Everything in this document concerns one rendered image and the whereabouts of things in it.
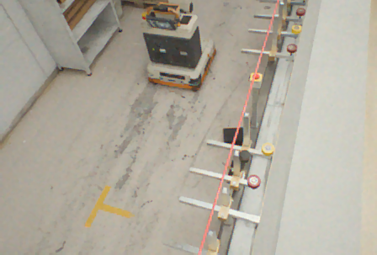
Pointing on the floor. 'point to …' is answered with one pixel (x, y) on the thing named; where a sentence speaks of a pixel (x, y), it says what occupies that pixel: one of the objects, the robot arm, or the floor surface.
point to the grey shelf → (66, 44)
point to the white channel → (331, 128)
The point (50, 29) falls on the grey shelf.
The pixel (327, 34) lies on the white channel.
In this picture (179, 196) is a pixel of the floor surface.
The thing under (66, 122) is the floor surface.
